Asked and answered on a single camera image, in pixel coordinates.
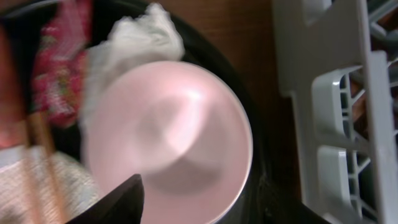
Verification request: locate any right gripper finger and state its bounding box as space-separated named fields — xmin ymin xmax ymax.
xmin=67 ymin=174 xmax=145 ymax=224

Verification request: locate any wooden chopstick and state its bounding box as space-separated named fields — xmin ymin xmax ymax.
xmin=18 ymin=119 xmax=42 ymax=224
xmin=29 ymin=112 xmax=68 ymax=223

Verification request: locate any grey plate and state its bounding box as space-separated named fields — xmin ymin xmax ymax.
xmin=1 ymin=146 xmax=100 ymax=223

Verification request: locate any pink bowl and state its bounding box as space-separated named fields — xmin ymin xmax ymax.
xmin=81 ymin=61 xmax=253 ymax=223

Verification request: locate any red snack wrapper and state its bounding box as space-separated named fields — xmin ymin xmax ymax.
xmin=32 ymin=0 xmax=93 ymax=128

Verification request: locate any white tissue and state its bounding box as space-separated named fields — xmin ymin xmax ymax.
xmin=79 ymin=3 xmax=185 ymax=126

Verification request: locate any grey dishwasher rack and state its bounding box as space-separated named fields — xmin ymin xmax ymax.
xmin=272 ymin=0 xmax=397 ymax=223

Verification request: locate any round black tray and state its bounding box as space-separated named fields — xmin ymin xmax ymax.
xmin=0 ymin=0 xmax=330 ymax=224

